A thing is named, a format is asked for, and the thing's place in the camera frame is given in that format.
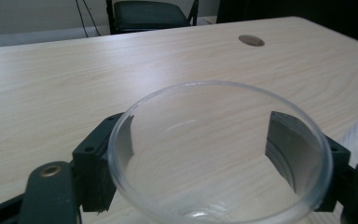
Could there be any clear plastic bowl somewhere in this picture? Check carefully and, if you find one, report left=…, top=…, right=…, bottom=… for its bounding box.
left=106, top=79, right=334, bottom=224

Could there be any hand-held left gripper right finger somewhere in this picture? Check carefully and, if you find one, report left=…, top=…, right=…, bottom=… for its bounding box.
left=264, top=110, right=352, bottom=213

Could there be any brown round table grommet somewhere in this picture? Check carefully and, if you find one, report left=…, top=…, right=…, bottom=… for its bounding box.
left=238, top=34, right=266, bottom=48

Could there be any thin black cable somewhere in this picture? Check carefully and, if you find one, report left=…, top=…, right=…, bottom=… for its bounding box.
left=81, top=0, right=102, bottom=37
left=75, top=0, right=90, bottom=38

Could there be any black folding chair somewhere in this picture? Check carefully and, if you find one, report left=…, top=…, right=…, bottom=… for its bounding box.
left=105, top=0, right=200, bottom=35

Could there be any dark curtain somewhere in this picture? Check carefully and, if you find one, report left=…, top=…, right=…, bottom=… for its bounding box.
left=215, top=0, right=358, bottom=49

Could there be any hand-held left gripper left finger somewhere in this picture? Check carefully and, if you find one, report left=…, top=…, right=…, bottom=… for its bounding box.
left=72, top=112, right=135, bottom=215

